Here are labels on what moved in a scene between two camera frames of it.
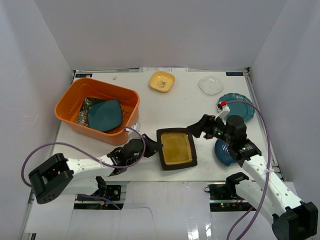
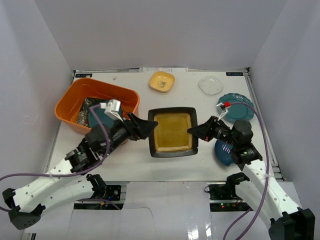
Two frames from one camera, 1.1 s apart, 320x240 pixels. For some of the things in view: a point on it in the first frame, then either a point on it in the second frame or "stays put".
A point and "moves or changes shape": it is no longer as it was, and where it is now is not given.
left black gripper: (145, 145) to (132, 126)
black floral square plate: (83, 117) stays put
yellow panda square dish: (162, 81) stays put
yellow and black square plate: (178, 150) moves or changes shape
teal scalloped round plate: (243, 110) stays put
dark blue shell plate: (222, 152) stays put
